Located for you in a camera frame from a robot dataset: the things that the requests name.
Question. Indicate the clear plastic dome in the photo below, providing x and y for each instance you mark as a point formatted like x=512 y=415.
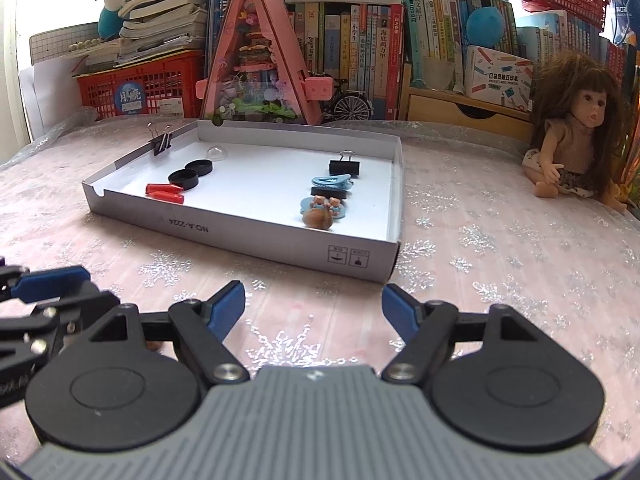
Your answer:
x=217 y=154

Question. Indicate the red bullet-shaped cap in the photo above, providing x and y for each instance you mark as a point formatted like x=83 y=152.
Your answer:
x=162 y=188
x=170 y=198

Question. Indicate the black hair clip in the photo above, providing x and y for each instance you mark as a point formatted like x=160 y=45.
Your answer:
x=327 y=191

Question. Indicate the wooden drawer box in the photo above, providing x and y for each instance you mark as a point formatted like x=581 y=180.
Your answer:
x=450 y=110

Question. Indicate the red plastic crate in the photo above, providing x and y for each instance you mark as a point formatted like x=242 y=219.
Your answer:
x=170 y=80

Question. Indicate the blue and white plush toy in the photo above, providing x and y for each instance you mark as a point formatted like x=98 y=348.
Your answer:
x=110 y=17

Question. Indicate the white paper sheet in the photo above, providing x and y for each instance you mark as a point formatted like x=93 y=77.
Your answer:
x=45 y=95

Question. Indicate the pink snowflake tablecloth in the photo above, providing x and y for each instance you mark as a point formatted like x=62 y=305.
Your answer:
x=475 y=260

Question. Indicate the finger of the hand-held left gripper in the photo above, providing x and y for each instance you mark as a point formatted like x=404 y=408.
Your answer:
x=10 y=272
x=50 y=282

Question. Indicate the blue plush ball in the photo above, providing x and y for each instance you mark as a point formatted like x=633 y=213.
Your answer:
x=485 y=27

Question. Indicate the white cardboard box lid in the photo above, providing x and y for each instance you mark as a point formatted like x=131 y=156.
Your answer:
x=260 y=180

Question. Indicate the blue printed bag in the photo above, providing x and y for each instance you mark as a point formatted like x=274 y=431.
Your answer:
x=622 y=15

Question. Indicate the black round lid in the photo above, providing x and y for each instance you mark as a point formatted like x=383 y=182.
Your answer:
x=200 y=167
x=182 y=179

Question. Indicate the brown walnut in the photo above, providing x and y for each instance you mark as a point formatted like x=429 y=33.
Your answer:
x=317 y=219

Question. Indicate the black miniature bicycle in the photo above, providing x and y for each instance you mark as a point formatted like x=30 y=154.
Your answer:
x=352 y=107

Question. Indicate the row of upright books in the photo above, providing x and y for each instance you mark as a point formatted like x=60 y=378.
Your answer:
x=350 y=35

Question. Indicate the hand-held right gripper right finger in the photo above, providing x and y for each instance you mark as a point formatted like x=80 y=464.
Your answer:
x=400 y=310

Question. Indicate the blue bear hair clip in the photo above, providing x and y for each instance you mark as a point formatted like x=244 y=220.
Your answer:
x=306 y=204

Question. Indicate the black binder clip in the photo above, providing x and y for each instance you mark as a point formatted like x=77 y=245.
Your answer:
x=162 y=145
x=344 y=167

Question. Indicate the grey grid board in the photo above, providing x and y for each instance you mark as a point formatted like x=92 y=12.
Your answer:
x=55 y=37

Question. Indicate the brown-haired doll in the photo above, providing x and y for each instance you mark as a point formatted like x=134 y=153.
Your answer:
x=575 y=135

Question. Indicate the clear plastic wrap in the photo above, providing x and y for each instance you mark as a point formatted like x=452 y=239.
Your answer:
x=45 y=135

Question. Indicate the pile of books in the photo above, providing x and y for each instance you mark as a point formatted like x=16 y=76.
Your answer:
x=160 y=15

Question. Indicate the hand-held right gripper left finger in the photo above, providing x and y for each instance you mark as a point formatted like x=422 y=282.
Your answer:
x=227 y=310

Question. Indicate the white printed carton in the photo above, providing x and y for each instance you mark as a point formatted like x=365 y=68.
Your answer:
x=495 y=77

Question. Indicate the pink triangular diorama house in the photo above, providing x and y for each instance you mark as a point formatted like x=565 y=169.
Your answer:
x=292 y=60

